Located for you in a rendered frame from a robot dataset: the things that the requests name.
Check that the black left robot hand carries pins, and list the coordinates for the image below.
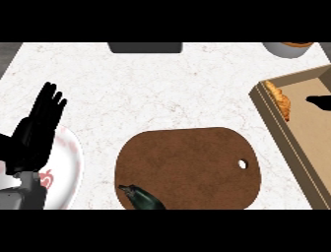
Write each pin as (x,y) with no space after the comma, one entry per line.
(37,131)

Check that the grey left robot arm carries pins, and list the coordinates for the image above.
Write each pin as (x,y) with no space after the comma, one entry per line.
(18,197)

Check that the golden croissant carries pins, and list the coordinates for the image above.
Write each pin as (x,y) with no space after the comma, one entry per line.
(280,100)

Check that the cardboard box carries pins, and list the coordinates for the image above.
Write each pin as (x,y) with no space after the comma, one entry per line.
(314,144)

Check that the brown wooden cutting board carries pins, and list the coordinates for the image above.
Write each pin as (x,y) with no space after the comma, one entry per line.
(188,167)

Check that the white plate with red print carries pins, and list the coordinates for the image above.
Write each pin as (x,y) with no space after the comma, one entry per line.
(64,164)

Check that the grey bowl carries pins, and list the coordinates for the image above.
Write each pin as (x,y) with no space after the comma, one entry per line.
(286,50)

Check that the orange food in bowl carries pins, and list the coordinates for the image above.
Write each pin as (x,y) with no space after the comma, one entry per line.
(296,44)

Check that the dark green eggplant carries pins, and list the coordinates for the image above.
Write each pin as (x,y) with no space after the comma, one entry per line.
(144,198)

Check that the dark grey appliance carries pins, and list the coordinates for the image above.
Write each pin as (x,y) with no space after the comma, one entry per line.
(145,47)

